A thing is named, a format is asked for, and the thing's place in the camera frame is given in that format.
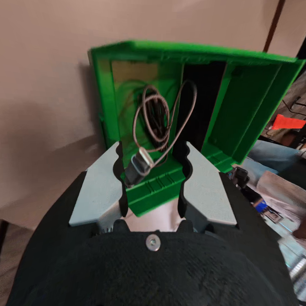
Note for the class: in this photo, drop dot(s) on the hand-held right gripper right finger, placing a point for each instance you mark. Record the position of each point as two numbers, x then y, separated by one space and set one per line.
205 191

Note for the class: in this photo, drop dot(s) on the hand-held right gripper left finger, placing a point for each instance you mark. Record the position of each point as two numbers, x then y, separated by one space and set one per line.
95 191

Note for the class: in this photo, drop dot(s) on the green plastic bin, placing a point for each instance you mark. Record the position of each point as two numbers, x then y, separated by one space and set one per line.
239 107

